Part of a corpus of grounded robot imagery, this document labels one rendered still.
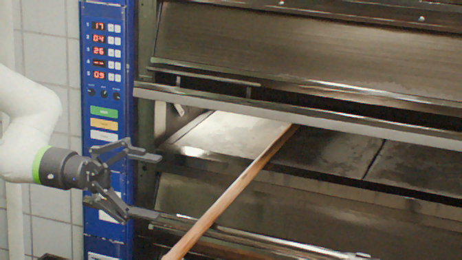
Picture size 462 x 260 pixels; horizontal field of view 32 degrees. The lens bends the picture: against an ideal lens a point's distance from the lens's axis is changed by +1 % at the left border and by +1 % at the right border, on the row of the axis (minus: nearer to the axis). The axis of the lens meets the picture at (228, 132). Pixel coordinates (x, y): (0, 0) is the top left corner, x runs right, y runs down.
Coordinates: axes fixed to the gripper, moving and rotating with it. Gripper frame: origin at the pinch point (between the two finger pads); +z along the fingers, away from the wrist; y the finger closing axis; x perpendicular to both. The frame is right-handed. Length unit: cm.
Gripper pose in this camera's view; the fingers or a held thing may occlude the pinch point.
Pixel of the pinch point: (154, 188)
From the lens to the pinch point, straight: 172.8
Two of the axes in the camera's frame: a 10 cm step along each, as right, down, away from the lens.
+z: 9.3, 1.7, -3.2
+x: -3.6, 3.1, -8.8
